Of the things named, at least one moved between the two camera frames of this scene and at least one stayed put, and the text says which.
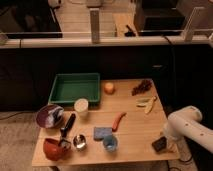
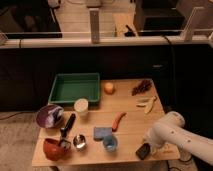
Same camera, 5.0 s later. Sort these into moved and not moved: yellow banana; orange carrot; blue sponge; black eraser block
Moved: black eraser block
Not moved: orange carrot; yellow banana; blue sponge
